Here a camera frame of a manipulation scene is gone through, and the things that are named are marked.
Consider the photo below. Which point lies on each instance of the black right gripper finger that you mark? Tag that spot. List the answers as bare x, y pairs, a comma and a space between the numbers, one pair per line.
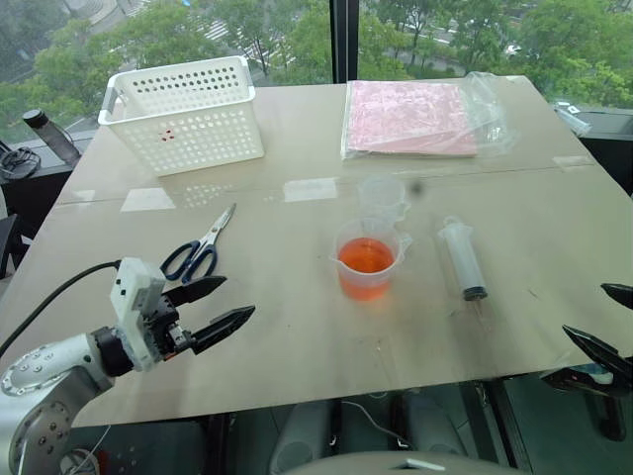
623, 294
610, 358

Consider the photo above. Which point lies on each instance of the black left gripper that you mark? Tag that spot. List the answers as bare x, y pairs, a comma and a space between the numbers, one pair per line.
163, 329

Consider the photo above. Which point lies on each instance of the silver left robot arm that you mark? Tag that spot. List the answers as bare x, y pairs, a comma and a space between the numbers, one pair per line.
47, 391

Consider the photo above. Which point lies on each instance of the beaker with orange liquid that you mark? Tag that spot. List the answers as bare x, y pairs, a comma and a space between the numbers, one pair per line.
366, 272

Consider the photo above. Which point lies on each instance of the large clear plastic syringe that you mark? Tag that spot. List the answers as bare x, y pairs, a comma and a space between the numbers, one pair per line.
462, 257

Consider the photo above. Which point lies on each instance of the clear plastic beaker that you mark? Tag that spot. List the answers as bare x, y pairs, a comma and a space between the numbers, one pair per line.
381, 195

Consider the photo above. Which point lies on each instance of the black water bottle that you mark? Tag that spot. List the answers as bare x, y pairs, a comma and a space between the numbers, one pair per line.
52, 136

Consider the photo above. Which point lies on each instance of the grey rounded shape under table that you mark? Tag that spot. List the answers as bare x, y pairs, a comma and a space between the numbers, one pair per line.
301, 435
430, 425

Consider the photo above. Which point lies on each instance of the white perforated plastic basket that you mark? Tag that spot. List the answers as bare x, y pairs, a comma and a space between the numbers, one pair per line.
198, 133

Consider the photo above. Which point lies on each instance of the black side table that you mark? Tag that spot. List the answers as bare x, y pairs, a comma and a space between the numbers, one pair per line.
34, 190

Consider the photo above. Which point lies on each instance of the crumpled clear plastic bag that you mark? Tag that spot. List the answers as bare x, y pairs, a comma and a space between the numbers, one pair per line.
492, 123

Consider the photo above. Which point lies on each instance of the pink sheets in plastic wrap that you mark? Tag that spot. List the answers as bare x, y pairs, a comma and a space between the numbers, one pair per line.
405, 119

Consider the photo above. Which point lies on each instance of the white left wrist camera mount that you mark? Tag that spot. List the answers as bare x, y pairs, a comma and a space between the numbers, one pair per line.
132, 292

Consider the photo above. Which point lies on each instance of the black table leg frame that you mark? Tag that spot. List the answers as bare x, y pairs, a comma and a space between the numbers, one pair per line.
499, 425

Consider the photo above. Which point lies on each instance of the black window frame post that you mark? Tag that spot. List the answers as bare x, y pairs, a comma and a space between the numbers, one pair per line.
344, 39

